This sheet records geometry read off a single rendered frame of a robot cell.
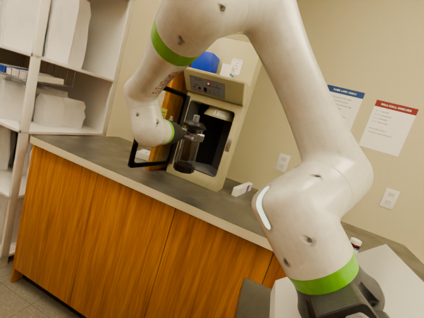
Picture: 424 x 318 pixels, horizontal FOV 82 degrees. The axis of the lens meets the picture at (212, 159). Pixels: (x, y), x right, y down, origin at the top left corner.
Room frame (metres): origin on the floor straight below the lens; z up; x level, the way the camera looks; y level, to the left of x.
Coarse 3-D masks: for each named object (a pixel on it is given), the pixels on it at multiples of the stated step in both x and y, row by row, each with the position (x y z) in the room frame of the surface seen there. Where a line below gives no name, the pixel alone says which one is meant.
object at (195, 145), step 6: (186, 126) 1.09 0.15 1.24; (192, 132) 1.09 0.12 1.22; (198, 132) 1.10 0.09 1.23; (180, 144) 1.11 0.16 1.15; (186, 144) 1.09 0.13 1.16; (192, 144) 1.09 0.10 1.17; (198, 144) 1.11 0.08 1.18; (180, 150) 1.10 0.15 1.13; (186, 150) 1.09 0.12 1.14; (192, 150) 1.10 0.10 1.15; (180, 156) 1.10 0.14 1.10; (186, 156) 1.09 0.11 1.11; (192, 156) 1.11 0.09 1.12; (180, 162) 1.10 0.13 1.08; (186, 162) 1.10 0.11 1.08; (192, 162) 1.11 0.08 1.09
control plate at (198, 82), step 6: (192, 78) 1.26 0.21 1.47; (198, 78) 1.24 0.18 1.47; (192, 84) 1.28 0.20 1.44; (198, 84) 1.27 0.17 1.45; (204, 84) 1.25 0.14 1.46; (210, 84) 1.23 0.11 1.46; (216, 84) 1.22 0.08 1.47; (222, 84) 1.20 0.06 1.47; (198, 90) 1.29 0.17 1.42; (216, 90) 1.24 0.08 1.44; (222, 90) 1.23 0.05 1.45; (216, 96) 1.27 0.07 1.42; (222, 96) 1.25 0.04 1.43
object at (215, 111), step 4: (208, 108) 1.37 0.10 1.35; (212, 108) 1.34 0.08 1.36; (216, 108) 1.33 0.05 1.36; (220, 108) 1.33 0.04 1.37; (204, 112) 1.37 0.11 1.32; (208, 112) 1.34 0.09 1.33; (212, 112) 1.32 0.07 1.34; (216, 112) 1.32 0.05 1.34; (220, 112) 1.32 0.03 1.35; (224, 112) 1.32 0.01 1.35; (228, 112) 1.34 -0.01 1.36; (232, 112) 1.38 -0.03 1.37; (212, 116) 1.31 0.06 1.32; (216, 116) 1.31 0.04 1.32; (220, 116) 1.31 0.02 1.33; (224, 116) 1.32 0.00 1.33; (228, 116) 1.33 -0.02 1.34; (232, 116) 1.37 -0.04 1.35; (228, 120) 1.33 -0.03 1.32; (232, 120) 1.36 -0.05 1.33
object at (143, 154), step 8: (160, 96) 1.14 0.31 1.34; (168, 96) 1.19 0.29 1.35; (176, 96) 1.25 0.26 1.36; (160, 104) 1.15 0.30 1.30; (168, 104) 1.21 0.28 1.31; (176, 104) 1.26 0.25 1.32; (168, 112) 1.22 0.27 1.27; (176, 112) 1.28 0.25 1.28; (176, 120) 1.30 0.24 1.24; (168, 144) 1.29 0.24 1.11; (136, 152) 1.08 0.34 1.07; (144, 152) 1.13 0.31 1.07; (152, 152) 1.18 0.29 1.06; (160, 152) 1.24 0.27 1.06; (168, 152) 1.31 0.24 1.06; (136, 160) 1.09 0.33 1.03; (144, 160) 1.14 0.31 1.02; (152, 160) 1.19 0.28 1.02; (160, 160) 1.26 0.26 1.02
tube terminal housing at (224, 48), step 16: (208, 48) 1.34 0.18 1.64; (224, 48) 1.31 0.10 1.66; (240, 48) 1.29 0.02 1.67; (256, 64) 1.26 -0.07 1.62; (256, 80) 1.36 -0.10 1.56; (192, 96) 1.34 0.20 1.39; (240, 112) 1.26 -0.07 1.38; (240, 128) 1.34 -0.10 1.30; (224, 160) 1.26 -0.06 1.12; (192, 176) 1.30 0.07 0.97; (208, 176) 1.28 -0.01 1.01; (224, 176) 1.32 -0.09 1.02
